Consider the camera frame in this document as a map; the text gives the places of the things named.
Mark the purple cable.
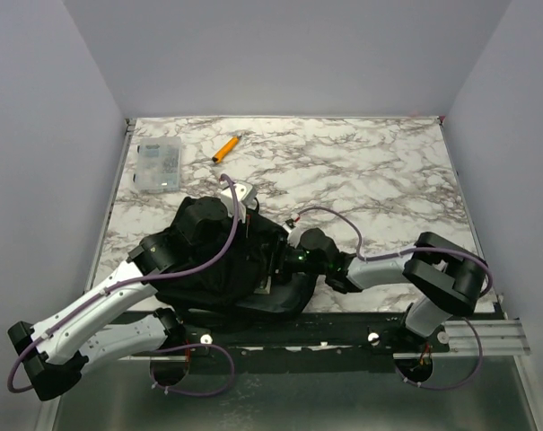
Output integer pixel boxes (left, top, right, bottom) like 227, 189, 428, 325
6, 172, 247, 398
288, 206, 495, 391

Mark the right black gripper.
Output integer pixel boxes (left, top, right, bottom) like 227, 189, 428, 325
244, 233, 328, 285

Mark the black student backpack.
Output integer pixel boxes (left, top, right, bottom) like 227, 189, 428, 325
135, 197, 318, 321

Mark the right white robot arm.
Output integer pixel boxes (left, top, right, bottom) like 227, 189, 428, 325
268, 228, 494, 352

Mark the dark green book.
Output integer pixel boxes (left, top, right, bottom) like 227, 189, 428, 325
254, 277, 272, 295

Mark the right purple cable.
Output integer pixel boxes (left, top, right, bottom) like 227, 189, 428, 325
288, 206, 495, 391

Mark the orange utility knife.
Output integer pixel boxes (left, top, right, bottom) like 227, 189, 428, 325
212, 135, 241, 164

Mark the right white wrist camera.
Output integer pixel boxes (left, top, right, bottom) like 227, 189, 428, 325
283, 215, 301, 233

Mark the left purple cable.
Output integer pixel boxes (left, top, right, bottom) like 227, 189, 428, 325
6, 172, 247, 398

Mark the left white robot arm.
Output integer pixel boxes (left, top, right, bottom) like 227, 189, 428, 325
8, 197, 265, 400

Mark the clear plastic organizer box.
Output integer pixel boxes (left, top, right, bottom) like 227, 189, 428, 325
133, 136, 182, 193

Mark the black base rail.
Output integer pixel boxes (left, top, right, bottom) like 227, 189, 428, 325
131, 309, 451, 374

